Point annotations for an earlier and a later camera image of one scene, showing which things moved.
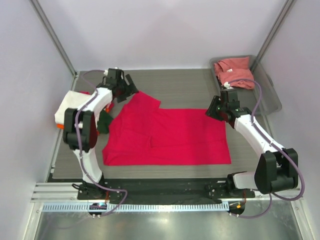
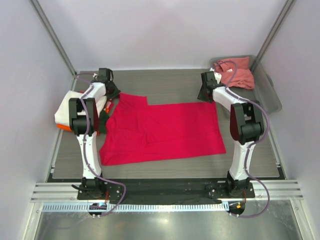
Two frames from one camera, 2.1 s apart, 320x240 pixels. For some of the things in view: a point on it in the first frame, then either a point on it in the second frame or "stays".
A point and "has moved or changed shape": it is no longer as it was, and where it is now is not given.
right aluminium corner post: [279, 21] stays
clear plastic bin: [262, 99] stays
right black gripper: [211, 111] → [202, 97]
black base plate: [179, 191] stays
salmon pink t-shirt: [232, 69] stays
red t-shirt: [140, 133] has moved or changed shape
